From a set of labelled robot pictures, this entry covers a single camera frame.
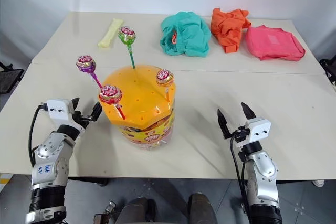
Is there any green wrapped lollipop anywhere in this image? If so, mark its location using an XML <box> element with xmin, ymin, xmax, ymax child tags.
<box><xmin>118</xmin><ymin>26</ymin><xmax>138</xmax><ymax>70</ymax></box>

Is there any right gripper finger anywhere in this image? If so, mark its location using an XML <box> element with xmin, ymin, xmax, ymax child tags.
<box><xmin>217</xmin><ymin>108</ymin><xmax>230</xmax><ymax>140</ymax></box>
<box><xmin>240</xmin><ymin>102</ymin><xmax>256</xmax><ymax>125</ymax></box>

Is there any lollipop tub with orange lid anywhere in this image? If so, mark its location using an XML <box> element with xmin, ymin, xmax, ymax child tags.
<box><xmin>98</xmin><ymin>64</ymin><xmax>176</xmax><ymax>152</ymax></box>

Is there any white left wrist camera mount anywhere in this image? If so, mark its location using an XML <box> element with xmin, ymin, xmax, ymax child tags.
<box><xmin>43</xmin><ymin>99</ymin><xmax>77</xmax><ymax>128</ymax></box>

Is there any purple wrapped lollipop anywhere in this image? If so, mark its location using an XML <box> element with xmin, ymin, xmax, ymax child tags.
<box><xmin>76</xmin><ymin>55</ymin><xmax>103</xmax><ymax>89</ymax></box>

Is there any teal cloth bag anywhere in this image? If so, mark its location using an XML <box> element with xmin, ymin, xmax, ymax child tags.
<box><xmin>160</xmin><ymin>11</ymin><xmax>212</xmax><ymax>58</ymax></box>

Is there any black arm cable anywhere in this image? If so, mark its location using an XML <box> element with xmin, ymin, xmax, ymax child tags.
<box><xmin>229</xmin><ymin>134</ymin><xmax>253</xmax><ymax>224</ymax></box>
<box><xmin>28</xmin><ymin>104</ymin><xmax>48</xmax><ymax>167</ymax></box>

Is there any small metal bracket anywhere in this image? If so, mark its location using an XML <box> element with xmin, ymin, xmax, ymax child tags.
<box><xmin>93</xmin><ymin>200</ymin><xmax>118</xmax><ymax>224</ymax></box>

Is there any black equipment frame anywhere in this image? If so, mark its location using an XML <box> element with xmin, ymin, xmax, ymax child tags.
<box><xmin>319</xmin><ymin>55</ymin><xmax>336</xmax><ymax>86</ymax></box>

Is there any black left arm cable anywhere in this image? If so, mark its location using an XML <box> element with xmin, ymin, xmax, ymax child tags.
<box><xmin>28</xmin><ymin>104</ymin><xmax>48</xmax><ymax>167</ymax></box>

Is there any pale yellow packet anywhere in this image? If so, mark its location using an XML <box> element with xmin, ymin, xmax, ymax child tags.
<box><xmin>97</xmin><ymin>18</ymin><xmax>124</xmax><ymax>49</ymax></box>

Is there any black chair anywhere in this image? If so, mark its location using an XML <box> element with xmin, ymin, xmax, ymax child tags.
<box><xmin>0</xmin><ymin>61</ymin><xmax>25</xmax><ymax>95</ymax></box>

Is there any orange wrapped lollipop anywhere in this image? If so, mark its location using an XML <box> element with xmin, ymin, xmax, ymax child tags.
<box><xmin>155</xmin><ymin>68</ymin><xmax>175</xmax><ymax>103</ymax></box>

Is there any pink cloth bag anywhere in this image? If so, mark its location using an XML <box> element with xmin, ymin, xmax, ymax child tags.
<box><xmin>245</xmin><ymin>24</ymin><xmax>306</xmax><ymax>61</ymax></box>

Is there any dark rounded shape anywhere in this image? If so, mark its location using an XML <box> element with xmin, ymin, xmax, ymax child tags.
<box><xmin>188</xmin><ymin>193</ymin><xmax>218</xmax><ymax>224</ymax></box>

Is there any orange cloth bag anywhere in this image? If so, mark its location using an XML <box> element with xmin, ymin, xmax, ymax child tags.
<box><xmin>210</xmin><ymin>7</ymin><xmax>253</xmax><ymax>54</ymax></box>

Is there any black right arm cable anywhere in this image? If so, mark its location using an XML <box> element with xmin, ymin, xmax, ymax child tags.
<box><xmin>229</xmin><ymin>134</ymin><xmax>253</xmax><ymax>224</ymax></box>

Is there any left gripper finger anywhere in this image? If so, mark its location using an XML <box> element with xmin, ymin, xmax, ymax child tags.
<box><xmin>89</xmin><ymin>102</ymin><xmax>103</xmax><ymax>122</ymax></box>
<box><xmin>71</xmin><ymin>97</ymin><xmax>80</xmax><ymax>115</ymax></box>

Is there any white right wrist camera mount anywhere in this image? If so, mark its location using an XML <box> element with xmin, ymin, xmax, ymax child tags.
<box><xmin>235</xmin><ymin>117</ymin><xmax>271</xmax><ymax>149</ymax></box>

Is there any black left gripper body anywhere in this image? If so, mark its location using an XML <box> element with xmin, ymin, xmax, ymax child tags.
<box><xmin>72</xmin><ymin>111</ymin><xmax>92</xmax><ymax>131</ymax></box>

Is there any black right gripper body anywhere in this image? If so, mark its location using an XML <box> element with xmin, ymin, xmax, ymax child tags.
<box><xmin>227</xmin><ymin>126</ymin><xmax>250</xmax><ymax>143</ymax></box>

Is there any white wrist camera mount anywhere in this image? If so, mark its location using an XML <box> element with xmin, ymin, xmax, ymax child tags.
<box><xmin>235</xmin><ymin>117</ymin><xmax>271</xmax><ymax>149</ymax></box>
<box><xmin>43</xmin><ymin>99</ymin><xmax>77</xmax><ymax>128</ymax></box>

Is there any red wrapped lollipop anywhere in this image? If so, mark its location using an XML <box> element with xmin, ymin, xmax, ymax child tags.
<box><xmin>98</xmin><ymin>84</ymin><xmax>127</xmax><ymax>121</ymax></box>

